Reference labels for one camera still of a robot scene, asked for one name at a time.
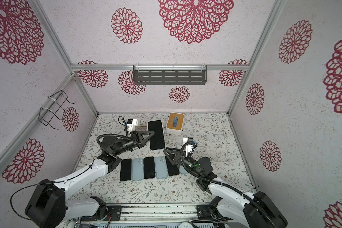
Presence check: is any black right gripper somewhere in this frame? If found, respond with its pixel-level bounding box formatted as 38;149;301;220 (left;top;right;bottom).
166;148;203;179

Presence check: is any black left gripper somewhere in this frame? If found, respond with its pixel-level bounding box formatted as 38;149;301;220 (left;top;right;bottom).
114;131;155;156

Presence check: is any black phone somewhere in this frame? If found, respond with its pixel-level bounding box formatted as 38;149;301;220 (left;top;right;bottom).
165;157;180;176
143;157;155;179
147;120;165;150

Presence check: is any light case with purple button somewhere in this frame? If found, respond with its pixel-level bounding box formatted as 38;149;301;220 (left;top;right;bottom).
179;166;188;174

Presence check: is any light blue phone case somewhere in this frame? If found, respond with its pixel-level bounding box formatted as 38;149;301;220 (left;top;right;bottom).
132;158;144;181

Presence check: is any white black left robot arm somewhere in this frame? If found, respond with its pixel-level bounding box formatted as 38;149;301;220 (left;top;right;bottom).
24;131;154;228

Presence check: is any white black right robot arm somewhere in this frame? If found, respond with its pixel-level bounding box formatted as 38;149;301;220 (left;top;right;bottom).
163;148;288;228

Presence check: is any clear plastic bag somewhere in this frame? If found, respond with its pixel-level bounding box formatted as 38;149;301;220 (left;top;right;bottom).
136;122;148;131

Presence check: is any white wooden-top tissue box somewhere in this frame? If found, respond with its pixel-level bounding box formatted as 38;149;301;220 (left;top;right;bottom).
165;113;185;135

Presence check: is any round white gauge dial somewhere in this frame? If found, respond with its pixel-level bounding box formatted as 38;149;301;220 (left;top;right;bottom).
178;222;193;228

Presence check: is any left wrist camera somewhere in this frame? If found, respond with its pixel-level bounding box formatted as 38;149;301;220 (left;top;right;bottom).
126;119;138;133

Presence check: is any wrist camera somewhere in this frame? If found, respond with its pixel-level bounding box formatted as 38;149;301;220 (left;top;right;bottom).
126;119;138;133
183;137;198;157

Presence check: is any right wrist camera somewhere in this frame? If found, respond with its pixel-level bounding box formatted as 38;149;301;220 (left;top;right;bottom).
183;137;198;157

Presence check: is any black corrugated left cable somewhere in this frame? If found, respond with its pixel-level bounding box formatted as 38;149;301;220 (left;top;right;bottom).
96;133;133;153

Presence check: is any black corrugated cable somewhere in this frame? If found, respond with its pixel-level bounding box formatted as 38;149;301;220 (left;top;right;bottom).
180;143;277;228
96;133;133;153

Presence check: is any aluminium front rail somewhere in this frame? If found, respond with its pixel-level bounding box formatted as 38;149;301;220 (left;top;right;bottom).
107;203;217;223

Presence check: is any grey slotted wall shelf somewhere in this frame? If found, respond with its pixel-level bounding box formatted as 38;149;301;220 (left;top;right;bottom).
133;65;208;86

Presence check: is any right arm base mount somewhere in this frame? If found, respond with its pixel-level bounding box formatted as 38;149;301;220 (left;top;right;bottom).
196;196;227;221

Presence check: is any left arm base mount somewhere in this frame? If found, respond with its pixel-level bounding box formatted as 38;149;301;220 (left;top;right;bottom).
81;196;123;221

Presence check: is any black wire wall basket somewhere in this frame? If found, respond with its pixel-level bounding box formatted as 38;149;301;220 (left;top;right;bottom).
38;90;75;130

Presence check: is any black corrugated right cable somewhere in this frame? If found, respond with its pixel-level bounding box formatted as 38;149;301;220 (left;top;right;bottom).
180;143;277;228

